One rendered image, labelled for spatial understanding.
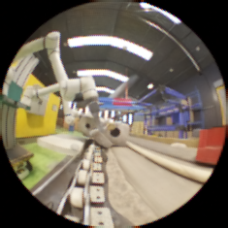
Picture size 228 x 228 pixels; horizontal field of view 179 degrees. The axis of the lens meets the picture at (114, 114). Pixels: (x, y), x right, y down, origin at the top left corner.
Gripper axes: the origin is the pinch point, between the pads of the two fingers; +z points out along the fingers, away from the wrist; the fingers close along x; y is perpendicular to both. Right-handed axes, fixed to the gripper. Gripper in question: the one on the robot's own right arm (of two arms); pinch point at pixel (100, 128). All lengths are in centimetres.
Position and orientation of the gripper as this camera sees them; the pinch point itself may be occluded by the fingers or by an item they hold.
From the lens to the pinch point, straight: 40.3
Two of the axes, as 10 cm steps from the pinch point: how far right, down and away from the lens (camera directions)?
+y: 9.3, -3.0, 2.4
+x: -1.9, 1.7, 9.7
